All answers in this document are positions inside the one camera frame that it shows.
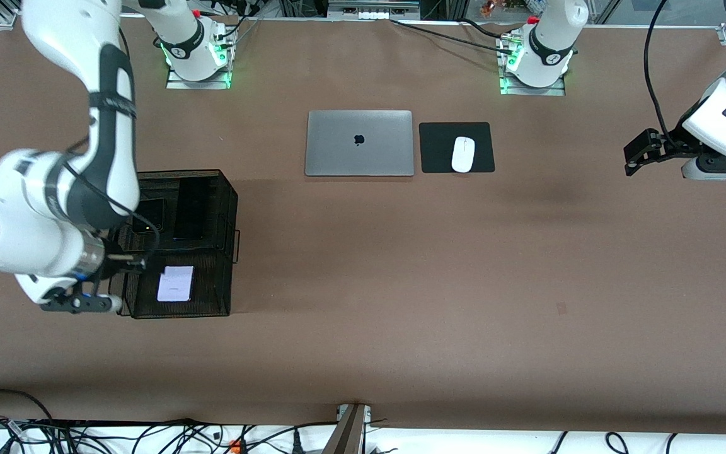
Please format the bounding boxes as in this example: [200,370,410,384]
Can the black mouse pad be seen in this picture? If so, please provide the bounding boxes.
[418,122,497,174]

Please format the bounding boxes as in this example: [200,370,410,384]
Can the black two-tier mesh rack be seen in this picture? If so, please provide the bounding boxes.
[105,168,241,320]

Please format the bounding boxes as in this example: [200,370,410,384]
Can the long black phone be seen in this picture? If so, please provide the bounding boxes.
[172,179,208,242]

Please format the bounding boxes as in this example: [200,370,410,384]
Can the white lavender flip phone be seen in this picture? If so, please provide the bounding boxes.
[156,265,195,303]

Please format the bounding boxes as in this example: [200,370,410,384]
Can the long black table cable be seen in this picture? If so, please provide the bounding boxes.
[390,18,516,57]

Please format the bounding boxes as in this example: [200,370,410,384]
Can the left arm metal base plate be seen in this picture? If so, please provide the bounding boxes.
[500,71,567,97]

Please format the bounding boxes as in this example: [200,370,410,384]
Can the black base cable bundle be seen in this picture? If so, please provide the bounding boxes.
[202,0,264,42]

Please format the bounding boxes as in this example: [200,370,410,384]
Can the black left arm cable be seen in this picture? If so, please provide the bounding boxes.
[643,0,677,138]

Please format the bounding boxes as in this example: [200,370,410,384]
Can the small black flip phone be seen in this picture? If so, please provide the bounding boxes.
[134,198,166,235]

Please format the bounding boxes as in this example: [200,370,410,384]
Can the grey metal camera post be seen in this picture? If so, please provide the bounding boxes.
[321,403,372,454]

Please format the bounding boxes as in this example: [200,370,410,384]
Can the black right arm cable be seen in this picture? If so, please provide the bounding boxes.
[62,160,162,254]

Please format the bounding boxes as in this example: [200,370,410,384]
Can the grey power strip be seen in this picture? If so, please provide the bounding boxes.
[328,0,421,21]

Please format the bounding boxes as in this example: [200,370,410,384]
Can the white computer mouse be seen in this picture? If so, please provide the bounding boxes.
[451,136,476,174]

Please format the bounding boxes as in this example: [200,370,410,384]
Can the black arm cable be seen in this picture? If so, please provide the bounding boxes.
[62,160,162,254]
[643,0,677,138]

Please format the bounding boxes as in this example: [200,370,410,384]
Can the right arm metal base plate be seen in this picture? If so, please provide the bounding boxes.
[166,63,233,91]

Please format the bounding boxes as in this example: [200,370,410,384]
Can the short black table cable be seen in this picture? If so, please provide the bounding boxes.
[460,18,509,41]

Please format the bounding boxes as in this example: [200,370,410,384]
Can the silver closed laptop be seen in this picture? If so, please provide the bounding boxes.
[304,110,415,178]

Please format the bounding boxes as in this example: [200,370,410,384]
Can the thick black floor cable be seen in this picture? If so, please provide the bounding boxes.
[0,388,56,424]

